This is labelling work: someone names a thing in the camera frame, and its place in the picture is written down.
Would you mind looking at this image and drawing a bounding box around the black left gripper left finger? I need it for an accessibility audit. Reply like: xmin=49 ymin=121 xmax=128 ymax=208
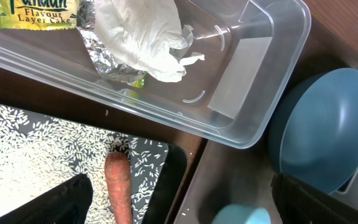
xmin=0 ymin=174 xmax=93 ymax=224

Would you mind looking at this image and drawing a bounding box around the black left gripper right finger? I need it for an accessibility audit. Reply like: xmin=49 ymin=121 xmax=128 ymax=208
xmin=271 ymin=174 xmax=358 ymax=224

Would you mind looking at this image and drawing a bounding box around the orange carrot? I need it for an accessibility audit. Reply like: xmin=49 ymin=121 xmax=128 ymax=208
xmin=104 ymin=152 xmax=133 ymax=224

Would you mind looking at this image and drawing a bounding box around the light blue rice bowl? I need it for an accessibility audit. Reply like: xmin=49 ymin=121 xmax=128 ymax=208
xmin=212 ymin=204 xmax=272 ymax=224

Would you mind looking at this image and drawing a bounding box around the dark blue plate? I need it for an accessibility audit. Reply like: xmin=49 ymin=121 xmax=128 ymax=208
xmin=268 ymin=68 xmax=358 ymax=194

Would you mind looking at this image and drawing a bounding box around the white tissue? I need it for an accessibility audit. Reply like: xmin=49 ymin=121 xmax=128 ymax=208
xmin=94 ymin=0 xmax=204 ymax=83
xmin=76 ymin=0 xmax=147 ymax=88

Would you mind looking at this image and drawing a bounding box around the yellow snack wrapper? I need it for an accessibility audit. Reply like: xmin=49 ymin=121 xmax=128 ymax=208
xmin=0 ymin=0 xmax=80 ymax=31

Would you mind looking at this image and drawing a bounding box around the black tray bin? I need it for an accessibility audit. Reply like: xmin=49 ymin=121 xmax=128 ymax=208
xmin=0 ymin=99 xmax=188 ymax=224

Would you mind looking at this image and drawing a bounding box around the brown serving tray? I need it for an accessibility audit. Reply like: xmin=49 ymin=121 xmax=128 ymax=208
xmin=172 ymin=18 xmax=358 ymax=224

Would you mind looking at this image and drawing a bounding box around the clear plastic bin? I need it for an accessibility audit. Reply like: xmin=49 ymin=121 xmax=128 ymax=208
xmin=0 ymin=0 xmax=311 ymax=149

